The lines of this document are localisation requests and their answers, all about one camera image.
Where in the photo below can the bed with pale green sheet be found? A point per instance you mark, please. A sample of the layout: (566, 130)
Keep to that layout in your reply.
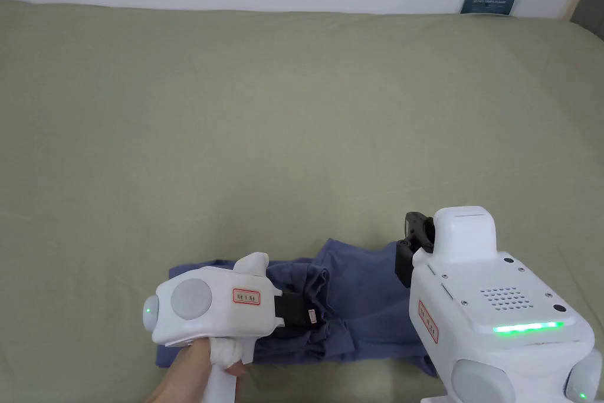
(236, 115)

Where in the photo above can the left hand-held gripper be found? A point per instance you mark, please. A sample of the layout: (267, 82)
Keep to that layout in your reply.
(207, 301)

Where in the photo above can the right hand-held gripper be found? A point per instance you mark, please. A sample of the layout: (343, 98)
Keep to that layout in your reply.
(495, 318)

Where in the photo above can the person's left hand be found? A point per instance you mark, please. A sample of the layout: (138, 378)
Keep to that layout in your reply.
(186, 372)

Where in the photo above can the dark blue shirt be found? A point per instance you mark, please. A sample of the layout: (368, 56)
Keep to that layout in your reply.
(368, 289)

